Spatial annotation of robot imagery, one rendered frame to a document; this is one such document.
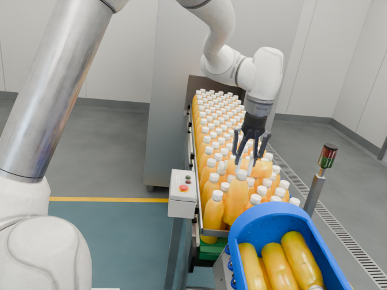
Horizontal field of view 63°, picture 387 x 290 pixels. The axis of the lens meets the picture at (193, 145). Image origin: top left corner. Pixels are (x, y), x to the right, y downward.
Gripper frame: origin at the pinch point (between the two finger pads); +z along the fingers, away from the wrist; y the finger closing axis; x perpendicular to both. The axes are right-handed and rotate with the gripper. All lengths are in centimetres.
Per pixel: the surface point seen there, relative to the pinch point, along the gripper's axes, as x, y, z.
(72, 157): 217, -128, 124
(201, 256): -7.1, -10.4, 37.7
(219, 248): -5.0, -3.6, 34.8
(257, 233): -19.5, 3.7, 14.3
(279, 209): -23.1, 6.6, 1.5
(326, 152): 24.0, 42.4, 1.0
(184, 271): 24, -11, 79
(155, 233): 105, -28, 124
